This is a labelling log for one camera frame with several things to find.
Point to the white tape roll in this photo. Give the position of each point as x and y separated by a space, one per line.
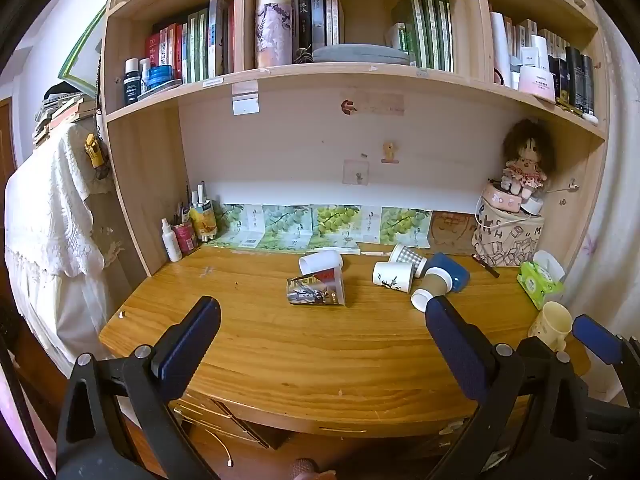
533 205

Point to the green tissue box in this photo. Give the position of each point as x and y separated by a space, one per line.
539 284

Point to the green framed picture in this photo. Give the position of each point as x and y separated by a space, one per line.
82 55

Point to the grape print folding card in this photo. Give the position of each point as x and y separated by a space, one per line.
330 225

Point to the checkered paper cup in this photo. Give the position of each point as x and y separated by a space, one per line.
406 259

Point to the row of red green books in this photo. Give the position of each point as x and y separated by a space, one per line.
195 42

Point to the blue jar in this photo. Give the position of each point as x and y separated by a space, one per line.
160 77

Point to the row of black bottles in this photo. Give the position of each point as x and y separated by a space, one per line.
575 80

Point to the dark pen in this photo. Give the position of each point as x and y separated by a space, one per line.
486 265

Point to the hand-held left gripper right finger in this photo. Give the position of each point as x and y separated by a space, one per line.
457 347

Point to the clear wall hook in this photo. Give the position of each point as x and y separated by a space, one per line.
356 172

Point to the yellow carton pen holder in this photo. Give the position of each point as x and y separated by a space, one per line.
204 220

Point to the pink round box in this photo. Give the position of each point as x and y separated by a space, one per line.
502 201

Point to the picture print paper cup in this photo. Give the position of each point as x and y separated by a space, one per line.
317 289

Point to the bear shaped clip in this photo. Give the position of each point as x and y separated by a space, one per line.
390 152

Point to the row of dark white books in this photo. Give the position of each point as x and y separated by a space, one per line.
315 15

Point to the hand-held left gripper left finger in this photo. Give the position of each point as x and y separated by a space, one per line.
187 345

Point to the stack of old books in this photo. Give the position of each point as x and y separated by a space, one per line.
60 110

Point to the grey pouch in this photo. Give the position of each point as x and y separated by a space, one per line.
360 55

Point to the row of white boxes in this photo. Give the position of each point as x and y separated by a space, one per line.
510 45

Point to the red wall sticker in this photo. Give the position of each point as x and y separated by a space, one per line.
348 106

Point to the white paper label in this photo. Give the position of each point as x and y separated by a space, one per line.
245 100

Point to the brown drawn cardboard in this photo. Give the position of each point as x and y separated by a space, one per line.
452 230

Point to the yellow hanging toy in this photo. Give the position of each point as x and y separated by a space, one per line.
93 150

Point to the white spray bottle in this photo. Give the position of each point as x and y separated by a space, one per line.
171 242

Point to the white pink lotion bottle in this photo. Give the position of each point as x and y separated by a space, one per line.
536 72

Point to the cream mug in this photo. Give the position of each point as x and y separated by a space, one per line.
550 322

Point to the pink can pen holder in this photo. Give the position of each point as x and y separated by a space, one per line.
185 237

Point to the white floral curtain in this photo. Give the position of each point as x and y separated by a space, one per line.
612 185

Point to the white plant print paper cup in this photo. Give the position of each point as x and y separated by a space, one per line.
392 277

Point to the white lace cloth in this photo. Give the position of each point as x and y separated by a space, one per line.
55 220

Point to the floral print cylinder tube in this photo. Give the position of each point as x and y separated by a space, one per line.
272 25

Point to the letter print storage box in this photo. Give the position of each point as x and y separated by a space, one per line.
505 240

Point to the brown cup with white sleeve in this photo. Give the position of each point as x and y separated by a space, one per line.
432 285

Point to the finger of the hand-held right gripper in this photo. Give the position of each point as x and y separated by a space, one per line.
615 420
597 340

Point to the small white bottle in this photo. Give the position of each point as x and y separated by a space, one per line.
144 75

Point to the black bottle white cap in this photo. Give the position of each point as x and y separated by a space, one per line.
131 85

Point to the blue paper cup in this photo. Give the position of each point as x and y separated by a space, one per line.
450 270

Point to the wooden bookshelf desk unit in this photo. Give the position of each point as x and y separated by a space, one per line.
145 180

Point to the curly haired rag doll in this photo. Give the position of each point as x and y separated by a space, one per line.
525 162

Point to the plain white paper cup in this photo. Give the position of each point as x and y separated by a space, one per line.
320 261

